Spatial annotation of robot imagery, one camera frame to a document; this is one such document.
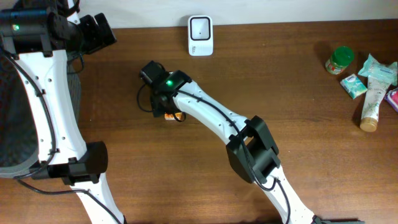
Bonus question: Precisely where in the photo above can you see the small teal tissue packet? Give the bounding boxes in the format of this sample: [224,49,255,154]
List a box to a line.
[340,74,368,99]

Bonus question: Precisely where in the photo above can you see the cream tube gold cap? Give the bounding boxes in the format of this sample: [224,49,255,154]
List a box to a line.
[359,76,390,133]

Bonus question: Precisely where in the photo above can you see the white barcode scanner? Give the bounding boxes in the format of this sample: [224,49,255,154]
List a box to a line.
[188,15,214,57]

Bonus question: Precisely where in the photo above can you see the dark grey plastic basket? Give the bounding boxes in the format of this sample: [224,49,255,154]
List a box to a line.
[1,50,87,179]

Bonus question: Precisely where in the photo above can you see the red purple tissue pack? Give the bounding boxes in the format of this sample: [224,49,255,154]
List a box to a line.
[384,88,398,112]

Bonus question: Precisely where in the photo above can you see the green lid glass jar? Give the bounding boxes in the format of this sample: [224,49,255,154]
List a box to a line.
[325,46,354,75]

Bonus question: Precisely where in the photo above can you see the black camera cable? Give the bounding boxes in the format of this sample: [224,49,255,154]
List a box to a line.
[136,82,292,224]

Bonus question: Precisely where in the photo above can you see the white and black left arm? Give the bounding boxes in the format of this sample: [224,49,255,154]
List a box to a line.
[1,1,126,223]

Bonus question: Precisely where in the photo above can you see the orange snack packet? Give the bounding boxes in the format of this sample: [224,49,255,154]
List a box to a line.
[164,112,183,121]

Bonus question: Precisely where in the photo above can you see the mint green snack packet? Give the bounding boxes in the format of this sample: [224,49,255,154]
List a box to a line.
[358,54,397,86]

